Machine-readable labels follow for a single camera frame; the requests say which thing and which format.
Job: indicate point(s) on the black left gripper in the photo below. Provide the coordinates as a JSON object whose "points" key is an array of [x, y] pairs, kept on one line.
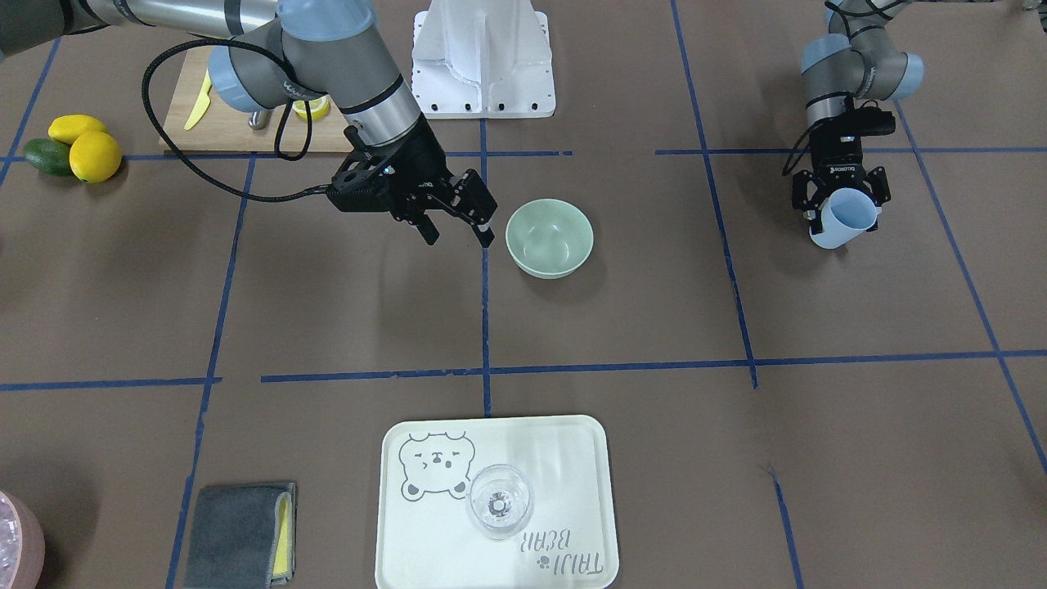
{"points": [[840, 155]]}

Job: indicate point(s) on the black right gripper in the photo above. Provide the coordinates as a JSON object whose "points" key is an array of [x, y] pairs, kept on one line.
{"points": [[423, 166]]}

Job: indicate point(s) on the light blue plastic cup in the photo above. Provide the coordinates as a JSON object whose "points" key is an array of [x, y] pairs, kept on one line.
{"points": [[844, 215]]}

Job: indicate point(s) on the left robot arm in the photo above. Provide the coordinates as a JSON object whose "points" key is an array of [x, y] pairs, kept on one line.
{"points": [[846, 74]]}

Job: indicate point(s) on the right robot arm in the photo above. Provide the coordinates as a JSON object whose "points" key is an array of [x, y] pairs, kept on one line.
{"points": [[266, 54]]}

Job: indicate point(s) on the mint green bowl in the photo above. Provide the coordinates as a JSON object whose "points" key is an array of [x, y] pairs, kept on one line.
{"points": [[549, 238]]}

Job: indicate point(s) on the pink bowl of ice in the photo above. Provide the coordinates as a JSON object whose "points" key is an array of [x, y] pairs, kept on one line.
{"points": [[22, 544]]}

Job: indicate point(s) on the lemon half slice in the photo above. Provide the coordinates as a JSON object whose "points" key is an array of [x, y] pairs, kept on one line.
{"points": [[315, 109]]}

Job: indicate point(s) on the wooden cutting board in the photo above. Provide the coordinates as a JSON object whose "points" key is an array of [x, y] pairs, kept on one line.
{"points": [[223, 129]]}

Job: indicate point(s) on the yellow plastic knife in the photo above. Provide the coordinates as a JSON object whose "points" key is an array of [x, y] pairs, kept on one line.
{"points": [[202, 103]]}

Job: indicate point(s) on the clear wine glass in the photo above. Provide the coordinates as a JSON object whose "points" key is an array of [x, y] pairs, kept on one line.
{"points": [[501, 502]]}

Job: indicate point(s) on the cream bear tray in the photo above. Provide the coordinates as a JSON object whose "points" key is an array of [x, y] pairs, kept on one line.
{"points": [[425, 537]]}

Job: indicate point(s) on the yellow lemon front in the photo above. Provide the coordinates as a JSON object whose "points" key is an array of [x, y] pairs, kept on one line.
{"points": [[95, 157]]}

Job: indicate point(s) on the yellow lemon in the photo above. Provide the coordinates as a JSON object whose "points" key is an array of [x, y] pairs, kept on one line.
{"points": [[95, 157], [66, 129]]}

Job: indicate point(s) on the grey folded cloth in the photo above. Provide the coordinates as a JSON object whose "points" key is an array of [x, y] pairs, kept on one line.
{"points": [[243, 536]]}

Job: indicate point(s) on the yellow lemon rear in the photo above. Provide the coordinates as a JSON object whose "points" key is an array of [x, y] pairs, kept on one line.
{"points": [[66, 129]]}

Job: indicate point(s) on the green avocado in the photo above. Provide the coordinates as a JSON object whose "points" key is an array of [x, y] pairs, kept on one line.
{"points": [[49, 157]]}

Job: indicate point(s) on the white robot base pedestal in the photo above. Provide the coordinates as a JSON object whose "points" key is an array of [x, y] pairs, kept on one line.
{"points": [[483, 60]]}

